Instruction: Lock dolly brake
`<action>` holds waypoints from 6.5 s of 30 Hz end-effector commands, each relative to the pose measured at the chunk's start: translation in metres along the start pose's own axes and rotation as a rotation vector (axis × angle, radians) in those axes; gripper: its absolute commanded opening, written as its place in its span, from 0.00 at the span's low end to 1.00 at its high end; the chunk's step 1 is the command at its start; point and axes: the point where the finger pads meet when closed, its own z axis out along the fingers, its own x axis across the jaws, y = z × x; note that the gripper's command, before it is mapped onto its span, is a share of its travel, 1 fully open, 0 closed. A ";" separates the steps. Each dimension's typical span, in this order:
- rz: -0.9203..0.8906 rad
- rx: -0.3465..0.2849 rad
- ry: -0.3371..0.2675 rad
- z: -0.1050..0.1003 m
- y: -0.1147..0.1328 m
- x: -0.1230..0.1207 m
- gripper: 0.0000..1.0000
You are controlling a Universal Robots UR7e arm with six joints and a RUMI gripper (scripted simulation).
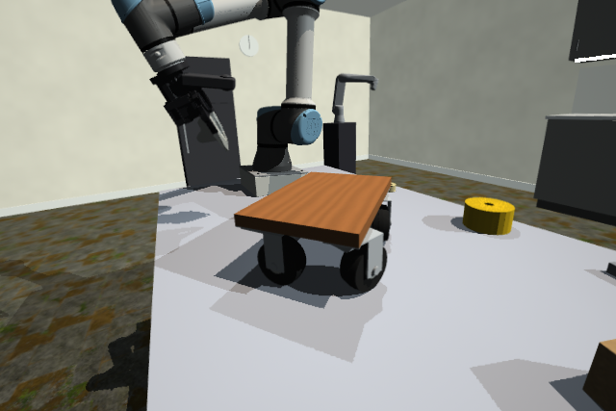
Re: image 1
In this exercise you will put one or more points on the yellow short cylinder with centre hole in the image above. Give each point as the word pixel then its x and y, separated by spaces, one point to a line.
pixel 488 215

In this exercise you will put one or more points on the tan cardboard box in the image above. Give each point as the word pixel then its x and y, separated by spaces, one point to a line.
pixel 600 383

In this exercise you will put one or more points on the brown wooden dolly with black wheels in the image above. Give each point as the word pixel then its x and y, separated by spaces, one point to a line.
pixel 344 210

